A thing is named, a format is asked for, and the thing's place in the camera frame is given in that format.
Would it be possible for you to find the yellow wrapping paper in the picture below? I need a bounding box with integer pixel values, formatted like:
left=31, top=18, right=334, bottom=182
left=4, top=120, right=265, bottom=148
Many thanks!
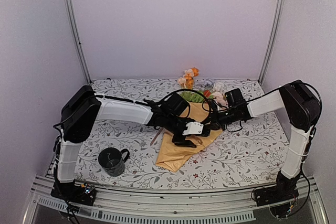
left=155, top=102, right=224, bottom=174

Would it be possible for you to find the orange wrapping paper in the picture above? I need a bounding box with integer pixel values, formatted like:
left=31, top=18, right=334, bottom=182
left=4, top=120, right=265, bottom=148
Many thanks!
left=203, top=90, right=212, bottom=98

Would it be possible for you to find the orange fake flower stem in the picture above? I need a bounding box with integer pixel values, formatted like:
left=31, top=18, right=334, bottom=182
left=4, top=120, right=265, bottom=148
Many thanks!
left=183, top=67, right=199, bottom=89

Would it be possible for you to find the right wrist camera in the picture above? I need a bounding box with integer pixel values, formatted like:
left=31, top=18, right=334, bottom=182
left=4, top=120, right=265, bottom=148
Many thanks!
left=211, top=88, right=246, bottom=110

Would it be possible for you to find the floral patterned tablecloth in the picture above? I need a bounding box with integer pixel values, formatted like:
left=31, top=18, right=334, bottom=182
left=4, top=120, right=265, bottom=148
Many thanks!
left=52, top=78, right=297, bottom=190

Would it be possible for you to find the pink rose fake stem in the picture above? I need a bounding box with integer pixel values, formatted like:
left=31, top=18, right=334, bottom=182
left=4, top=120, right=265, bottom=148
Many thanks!
left=212, top=82, right=227, bottom=106

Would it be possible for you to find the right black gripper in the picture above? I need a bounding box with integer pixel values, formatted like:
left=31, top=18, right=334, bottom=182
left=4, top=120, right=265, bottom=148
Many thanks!
left=203, top=107, right=237, bottom=131

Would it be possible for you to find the cream rose fake stem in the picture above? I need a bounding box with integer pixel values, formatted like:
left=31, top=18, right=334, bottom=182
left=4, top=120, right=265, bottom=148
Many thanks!
left=177, top=68, right=198, bottom=89

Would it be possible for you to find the tan raffia ribbon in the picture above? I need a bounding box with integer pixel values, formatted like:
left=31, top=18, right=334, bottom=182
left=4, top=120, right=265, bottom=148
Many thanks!
left=150, top=128, right=163, bottom=146

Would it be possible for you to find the left metal frame post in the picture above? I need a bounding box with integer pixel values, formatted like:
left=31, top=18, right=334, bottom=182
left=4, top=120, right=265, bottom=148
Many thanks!
left=64, top=0, right=92, bottom=84

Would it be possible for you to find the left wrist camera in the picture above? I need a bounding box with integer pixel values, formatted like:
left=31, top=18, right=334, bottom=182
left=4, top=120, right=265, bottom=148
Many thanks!
left=161, top=93, right=204, bottom=136

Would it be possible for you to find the black camera cable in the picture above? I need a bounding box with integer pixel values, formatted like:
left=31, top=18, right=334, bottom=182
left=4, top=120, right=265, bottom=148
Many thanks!
left=157, top=89, right=211, bottom=112

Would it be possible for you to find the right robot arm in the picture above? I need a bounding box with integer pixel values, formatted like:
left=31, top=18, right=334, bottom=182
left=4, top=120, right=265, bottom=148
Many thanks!
left=203, top=80, right=322, bottom=180

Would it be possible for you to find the front aluminium rail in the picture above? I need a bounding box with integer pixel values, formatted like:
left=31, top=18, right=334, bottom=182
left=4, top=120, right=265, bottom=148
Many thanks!
left=23, top=176, right=332, bottom=223

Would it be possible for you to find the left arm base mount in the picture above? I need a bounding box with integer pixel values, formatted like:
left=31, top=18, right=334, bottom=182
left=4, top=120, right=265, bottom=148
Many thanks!
left=50, top=180, right=97, bottom=206

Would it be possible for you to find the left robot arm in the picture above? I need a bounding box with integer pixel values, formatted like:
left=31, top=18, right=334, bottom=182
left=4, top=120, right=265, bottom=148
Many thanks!
left=53, top=86, right=204, bottom=200

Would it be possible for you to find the black mug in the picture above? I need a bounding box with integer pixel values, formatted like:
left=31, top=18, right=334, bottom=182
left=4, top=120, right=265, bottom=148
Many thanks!
left=98, top=147, right=130, bottom=177

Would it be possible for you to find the metal frame post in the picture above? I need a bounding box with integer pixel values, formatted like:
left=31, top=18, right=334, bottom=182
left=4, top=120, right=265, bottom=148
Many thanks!
left=64, top=0, right=92, bottom=84
left=258, top=0, right=285, bottom=86

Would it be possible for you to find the green leafy fake stem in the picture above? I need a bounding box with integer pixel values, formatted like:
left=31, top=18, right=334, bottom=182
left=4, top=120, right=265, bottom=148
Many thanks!
left=181, top=91, right=204, bottom=103

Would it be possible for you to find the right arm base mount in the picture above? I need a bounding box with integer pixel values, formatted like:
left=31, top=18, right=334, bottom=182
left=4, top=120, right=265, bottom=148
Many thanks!
left=250, top=172, right=311, bottom=219

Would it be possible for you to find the blue fake flower stem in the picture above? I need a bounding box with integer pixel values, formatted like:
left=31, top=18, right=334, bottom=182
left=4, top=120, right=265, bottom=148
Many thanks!
left=198, top=79, right=214, bottom=89

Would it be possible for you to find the right metal frame post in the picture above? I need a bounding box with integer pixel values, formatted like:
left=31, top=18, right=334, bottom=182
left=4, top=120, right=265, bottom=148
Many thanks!
left=258, top=0, right=285, bottom=86

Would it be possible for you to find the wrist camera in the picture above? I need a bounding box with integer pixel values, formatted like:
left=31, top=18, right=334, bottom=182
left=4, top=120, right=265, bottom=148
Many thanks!
left=161, top=93, right=204, bottom=136
left=211, top=88, right=246, bottom=110

